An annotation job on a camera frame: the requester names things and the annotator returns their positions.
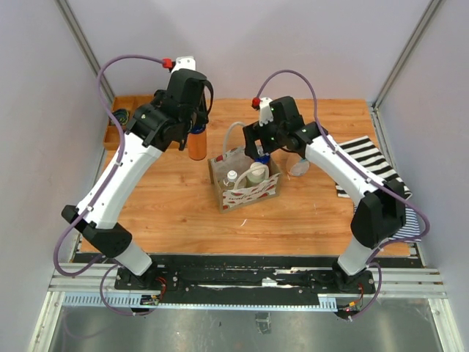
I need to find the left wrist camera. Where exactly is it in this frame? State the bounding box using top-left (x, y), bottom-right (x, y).
top-left (171, 56), bottom-right (196, 73)

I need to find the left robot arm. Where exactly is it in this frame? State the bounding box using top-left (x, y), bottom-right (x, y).
top-left (62, 68), bottom-right (213, 276)

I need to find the dark rolled sock green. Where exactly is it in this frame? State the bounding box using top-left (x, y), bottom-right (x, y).
top-left (110, 109), bottom-right (130, 126)

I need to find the pink cap bottle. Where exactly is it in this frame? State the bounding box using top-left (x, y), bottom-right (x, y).
top-left (287, 155), bottom-right (310, 177)

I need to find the black white striped cloth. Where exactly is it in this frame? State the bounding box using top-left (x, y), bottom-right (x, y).
top-left (340, 136), bottom-right (413, 199)

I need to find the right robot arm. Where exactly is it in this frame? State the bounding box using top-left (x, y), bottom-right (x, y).
top-left (243, 96), bottom-right (406, 280)

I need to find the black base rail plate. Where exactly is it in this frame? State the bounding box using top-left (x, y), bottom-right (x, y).
top-left (114, 254), bottom-right (375, 306)

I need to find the white cap clear bottle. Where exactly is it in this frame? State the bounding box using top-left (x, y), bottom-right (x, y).
top-left (222, 170), bottom-right (238, 190)

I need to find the large cream lid bottle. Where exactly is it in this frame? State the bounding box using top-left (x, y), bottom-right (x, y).
top-left (246, 161), bottom-right (270, 188)

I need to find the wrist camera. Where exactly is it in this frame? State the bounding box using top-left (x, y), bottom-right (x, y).
top-left (171, 56), bottom-right (196, 73)
top-left (259, 98), bottom-right (273, 126)

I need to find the wooden compartment tray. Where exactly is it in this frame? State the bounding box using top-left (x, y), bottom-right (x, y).
top-left (103, 95), bottom-right (153, 151)

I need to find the watermelon print canvas bag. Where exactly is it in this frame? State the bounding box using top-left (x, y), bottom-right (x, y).
top-left (208, 122), bottom-right (281, 213)

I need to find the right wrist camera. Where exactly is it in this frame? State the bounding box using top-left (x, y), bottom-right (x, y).
top-left (259, 98), bottom-right (273, 126)

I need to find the blue spray bottle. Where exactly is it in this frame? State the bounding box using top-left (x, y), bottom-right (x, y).
top-left (255, 149), bottom-right (270, 165)

